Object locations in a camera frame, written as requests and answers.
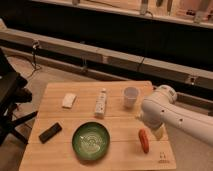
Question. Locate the black chair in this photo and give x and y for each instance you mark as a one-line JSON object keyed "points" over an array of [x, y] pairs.
{"points": [[12, 91]]}

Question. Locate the black rectangular block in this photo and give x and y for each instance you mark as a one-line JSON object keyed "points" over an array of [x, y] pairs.
{"points": [[50, 132]]}

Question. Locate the green ceramic bowl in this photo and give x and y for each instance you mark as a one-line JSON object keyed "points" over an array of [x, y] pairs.
{"points": [[91, 141]]}

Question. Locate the white sponge block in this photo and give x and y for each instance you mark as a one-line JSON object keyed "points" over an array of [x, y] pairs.
{"points": [[68, 100]]}

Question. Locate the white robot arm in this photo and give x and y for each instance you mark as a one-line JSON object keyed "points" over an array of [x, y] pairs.
{"points": [[159, 107]]}

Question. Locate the white tube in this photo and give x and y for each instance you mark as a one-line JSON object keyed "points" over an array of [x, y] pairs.
{"points": [[101, 104]]}

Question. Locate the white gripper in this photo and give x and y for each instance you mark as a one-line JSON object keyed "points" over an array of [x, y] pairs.
{"points": [[158, 133]]}

